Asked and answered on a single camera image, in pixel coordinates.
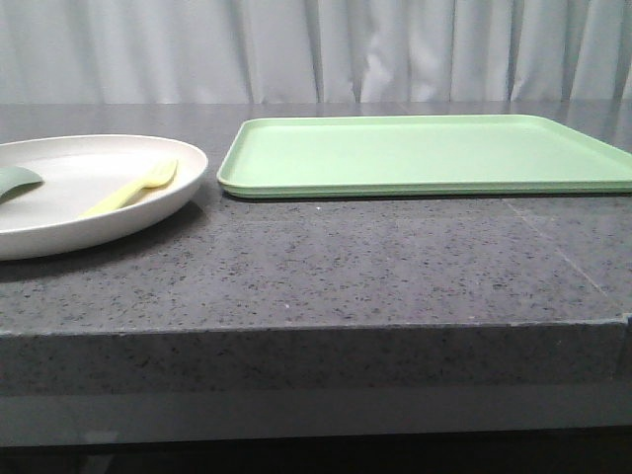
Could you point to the grey green spoon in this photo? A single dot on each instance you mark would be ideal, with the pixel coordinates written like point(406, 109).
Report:
point(12, 177)

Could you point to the white round plate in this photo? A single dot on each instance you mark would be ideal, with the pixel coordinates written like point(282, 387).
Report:
point(77, 173)

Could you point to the yellow plastic fork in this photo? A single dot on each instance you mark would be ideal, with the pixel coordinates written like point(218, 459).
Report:
point(158, 176)

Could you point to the grey white curtain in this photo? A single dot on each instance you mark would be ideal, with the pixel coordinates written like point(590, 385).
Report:
point(258, 52)

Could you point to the light green plastic tray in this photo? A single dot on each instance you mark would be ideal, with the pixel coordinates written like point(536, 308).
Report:
point(418, 156)

